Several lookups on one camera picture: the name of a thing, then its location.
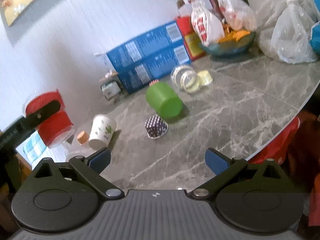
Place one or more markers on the red banded clear plastic cup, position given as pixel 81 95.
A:
pixel 56 129

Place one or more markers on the white floral paper cup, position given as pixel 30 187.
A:
pixel 102 131

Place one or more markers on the blue printed bag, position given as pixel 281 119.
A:
pixel 315 38

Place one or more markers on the teal glass bowl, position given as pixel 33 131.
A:
pixel 230 48

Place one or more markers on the orange snack pieces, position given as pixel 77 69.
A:
pixel 232 35

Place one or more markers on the red polka dot cupcake liner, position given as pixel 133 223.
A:
pixel 153 82

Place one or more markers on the green plastic cup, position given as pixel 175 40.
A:
pixel 164 100

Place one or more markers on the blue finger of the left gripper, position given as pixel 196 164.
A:
pixel 44 113

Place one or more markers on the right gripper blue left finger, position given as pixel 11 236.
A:
pixel 99 160

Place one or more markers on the plastic bag with red print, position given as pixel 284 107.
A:
pixel 238 14

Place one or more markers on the orange polka dot cupcake liner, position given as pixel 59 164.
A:
pixel 82 137

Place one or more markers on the clear cup with patterned band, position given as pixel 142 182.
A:
pixel 185 78

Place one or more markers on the lower blue cardboard box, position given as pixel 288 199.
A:
pixel 140 74

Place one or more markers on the upper blue cardboard box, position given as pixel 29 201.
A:
pixel 143 46

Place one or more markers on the blue cardboard box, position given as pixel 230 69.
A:
pixel 140 74
pixel 143 46

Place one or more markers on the white drawstring bag red print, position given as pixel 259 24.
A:
pixel 207 26

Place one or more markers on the small green white box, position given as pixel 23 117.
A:
pixel 110 85

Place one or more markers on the clear plastic bag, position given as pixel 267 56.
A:
pixel 284 31

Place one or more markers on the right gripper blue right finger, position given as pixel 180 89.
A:
pixel 216 161

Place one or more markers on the plaid teal white pillow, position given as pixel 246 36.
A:
pixel 33 150

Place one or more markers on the navy polka dot cupcake liner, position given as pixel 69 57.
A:
pixel 156 127

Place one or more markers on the red yellow box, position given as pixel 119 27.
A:
pixel 191 39

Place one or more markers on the white red open carton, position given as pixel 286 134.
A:
pixel 185 7

